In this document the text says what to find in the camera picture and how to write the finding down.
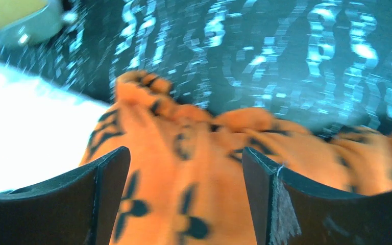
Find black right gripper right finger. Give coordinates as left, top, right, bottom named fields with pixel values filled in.
left=242, top=148, right=392, bottom=244

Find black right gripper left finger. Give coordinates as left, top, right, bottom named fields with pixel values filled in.
left=0, top=146, right=130, bottom=244

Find orange patterned pillowcase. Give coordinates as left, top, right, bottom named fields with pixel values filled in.
left=81, top=70, right=392, bottom=244

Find white pillow insert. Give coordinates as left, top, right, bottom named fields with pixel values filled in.
left=0, top=63, right=108, bottom=192

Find cream drum with orange face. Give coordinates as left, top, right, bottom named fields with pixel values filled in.
left=0, top=0, right=79, bottom=46

